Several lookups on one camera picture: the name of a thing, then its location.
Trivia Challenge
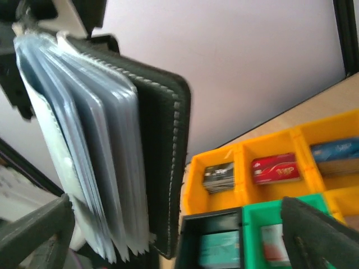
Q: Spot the left black frame post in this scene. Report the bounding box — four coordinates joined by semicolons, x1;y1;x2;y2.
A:
333;0;358;78

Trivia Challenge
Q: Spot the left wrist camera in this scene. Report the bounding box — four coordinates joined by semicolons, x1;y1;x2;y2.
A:
39;0;88;38

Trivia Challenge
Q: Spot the yellow bin far right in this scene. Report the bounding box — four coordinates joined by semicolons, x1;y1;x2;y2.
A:
323;187;358;226

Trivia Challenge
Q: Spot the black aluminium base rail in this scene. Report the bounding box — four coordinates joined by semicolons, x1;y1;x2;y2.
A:
1;139;64;197

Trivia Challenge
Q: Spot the black leather card holder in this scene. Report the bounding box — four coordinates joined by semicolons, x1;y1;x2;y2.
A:
13;33;191;263

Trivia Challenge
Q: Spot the yellow bin near left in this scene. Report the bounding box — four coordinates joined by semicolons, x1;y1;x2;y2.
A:
182;143;256;215

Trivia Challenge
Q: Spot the black card stack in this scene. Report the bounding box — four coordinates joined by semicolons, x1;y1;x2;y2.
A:
202;162;234;194

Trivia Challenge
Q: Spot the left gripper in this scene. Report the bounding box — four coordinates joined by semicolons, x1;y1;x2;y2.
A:
1;0;107;120

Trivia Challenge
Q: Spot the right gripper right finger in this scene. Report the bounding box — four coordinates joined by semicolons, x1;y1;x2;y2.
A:
280;197;358;268

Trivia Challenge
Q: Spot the yellow bin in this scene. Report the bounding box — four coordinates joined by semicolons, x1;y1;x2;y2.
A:
235;110;358;205
182;143;256;215
323;187;358;226

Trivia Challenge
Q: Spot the blue VIP card stack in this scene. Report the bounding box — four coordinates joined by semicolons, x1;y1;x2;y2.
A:
310;137;358;177

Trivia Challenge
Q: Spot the green bin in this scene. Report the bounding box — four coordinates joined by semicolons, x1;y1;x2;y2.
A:
243;192;331;268

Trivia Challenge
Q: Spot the red circle card stack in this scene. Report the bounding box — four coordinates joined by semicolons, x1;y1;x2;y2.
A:
261;224;291;267

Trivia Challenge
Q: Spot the red VIP card stack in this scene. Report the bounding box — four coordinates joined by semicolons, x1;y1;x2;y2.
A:
251;153;301;185

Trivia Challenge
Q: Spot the yellow bin far left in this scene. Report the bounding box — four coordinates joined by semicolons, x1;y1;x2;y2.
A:
235;110;358;205

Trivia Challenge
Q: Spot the teal card stack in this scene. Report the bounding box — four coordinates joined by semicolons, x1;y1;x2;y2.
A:
198;231;241;268

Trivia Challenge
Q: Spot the black bin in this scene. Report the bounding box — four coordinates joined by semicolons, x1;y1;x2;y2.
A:
174;207;245;269

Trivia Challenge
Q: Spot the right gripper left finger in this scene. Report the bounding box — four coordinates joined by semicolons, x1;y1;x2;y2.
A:
1;194;75;268

